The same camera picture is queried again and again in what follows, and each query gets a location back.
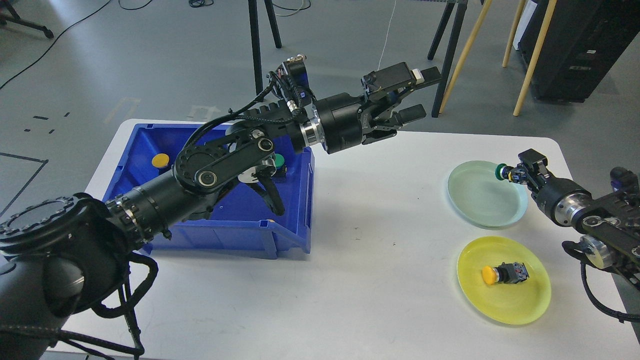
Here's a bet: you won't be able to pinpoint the black tripod stand left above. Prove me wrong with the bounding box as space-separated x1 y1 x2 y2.
247 0 283 96

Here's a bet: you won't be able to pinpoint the green push button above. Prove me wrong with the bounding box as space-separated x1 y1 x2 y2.
494 163 522 183
272 153 288 183

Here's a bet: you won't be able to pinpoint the black cabinet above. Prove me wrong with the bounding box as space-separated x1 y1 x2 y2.
531 0 640 103

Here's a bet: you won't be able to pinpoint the green push button back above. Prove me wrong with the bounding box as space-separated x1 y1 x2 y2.
272 153 288 183

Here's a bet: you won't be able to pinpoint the yellow push button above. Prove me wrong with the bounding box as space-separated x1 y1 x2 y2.
481 262 530 285
151 153 170 170

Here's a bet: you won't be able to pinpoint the yellow plate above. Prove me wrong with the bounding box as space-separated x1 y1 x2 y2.
456 235 553 325

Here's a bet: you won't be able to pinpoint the black floor cable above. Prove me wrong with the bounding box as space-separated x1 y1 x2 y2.
0 0 111 90

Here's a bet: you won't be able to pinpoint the yellow push button back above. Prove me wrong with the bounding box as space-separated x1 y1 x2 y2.
151 153 170 170

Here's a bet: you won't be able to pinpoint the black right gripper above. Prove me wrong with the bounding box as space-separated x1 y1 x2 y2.
510 148 593 227

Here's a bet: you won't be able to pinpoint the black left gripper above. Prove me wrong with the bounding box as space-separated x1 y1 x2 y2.
314 62 442 154

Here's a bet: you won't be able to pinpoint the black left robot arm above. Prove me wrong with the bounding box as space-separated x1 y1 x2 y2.
1 55 442 360

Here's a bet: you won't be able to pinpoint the yellow push button front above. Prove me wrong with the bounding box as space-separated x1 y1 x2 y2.
481 262 530 285

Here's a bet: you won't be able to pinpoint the black tripod stand right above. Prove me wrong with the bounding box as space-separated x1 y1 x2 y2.
427 0 468 118

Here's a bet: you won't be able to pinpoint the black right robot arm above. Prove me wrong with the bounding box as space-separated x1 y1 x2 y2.
494 149 640 322

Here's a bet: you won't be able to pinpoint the light green plate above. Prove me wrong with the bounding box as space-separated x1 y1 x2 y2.
446 160 528 228

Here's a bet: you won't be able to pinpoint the black stand base corner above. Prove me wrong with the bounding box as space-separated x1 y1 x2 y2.
0 0 54 39

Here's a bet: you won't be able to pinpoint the green push button front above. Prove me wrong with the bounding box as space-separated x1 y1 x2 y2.
494 163 522 183

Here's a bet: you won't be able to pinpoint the wooden easel legs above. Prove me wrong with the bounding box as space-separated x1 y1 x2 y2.
439 0 558 118

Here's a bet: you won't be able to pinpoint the blue plastic bin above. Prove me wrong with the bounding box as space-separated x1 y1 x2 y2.
86 119 314 259

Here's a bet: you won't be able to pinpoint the white cable on floor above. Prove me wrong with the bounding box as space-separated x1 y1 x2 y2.
377 0 399 71

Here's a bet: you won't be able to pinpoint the black tripod stand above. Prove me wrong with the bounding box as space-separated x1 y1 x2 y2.
427 0 468 118
247 0 283 96

